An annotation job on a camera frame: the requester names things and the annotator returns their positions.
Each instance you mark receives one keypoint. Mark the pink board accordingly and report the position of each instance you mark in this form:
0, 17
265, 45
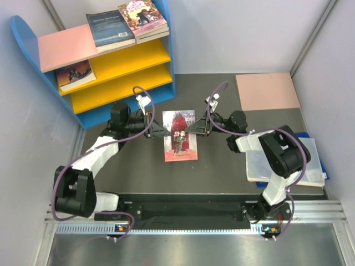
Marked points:
266, 91

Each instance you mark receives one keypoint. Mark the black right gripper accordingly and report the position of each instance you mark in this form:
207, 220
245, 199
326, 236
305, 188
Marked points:
204, 126

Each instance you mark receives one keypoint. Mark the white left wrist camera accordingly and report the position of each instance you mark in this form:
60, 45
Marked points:
143, 101

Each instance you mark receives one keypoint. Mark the book on shelf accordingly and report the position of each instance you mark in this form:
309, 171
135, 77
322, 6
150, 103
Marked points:
72, 76

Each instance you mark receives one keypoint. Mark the blue treehouse paperback book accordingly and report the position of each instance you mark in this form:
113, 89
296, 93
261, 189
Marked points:
155, 32

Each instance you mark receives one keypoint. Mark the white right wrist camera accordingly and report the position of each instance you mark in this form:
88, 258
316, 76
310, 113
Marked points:
212, 102

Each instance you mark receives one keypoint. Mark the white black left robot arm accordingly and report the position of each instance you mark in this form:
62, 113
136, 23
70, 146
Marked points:
74, 190

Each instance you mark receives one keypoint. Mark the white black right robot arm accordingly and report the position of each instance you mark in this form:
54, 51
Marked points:
286, 155

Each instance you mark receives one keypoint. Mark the dark blue paperback book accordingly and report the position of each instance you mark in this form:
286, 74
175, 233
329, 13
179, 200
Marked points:
109, 30

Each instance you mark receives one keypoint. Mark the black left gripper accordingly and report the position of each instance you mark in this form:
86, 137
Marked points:
156, 130

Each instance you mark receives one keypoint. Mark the pink purple paperback book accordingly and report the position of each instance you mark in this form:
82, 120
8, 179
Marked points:
142, 17

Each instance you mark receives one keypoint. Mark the red pink picture book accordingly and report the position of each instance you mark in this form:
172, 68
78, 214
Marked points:
179, 145

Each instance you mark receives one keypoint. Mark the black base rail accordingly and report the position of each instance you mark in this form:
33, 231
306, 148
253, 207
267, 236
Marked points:
197, 211

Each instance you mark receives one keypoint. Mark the clear white file folder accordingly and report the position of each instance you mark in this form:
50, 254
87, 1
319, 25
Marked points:
308, 166

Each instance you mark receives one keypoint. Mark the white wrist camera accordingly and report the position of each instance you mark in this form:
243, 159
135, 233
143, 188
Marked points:
143, 101
212, 102

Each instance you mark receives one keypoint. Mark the blue pink yellow bookshelf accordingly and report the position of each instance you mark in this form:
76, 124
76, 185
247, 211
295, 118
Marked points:
148, 65

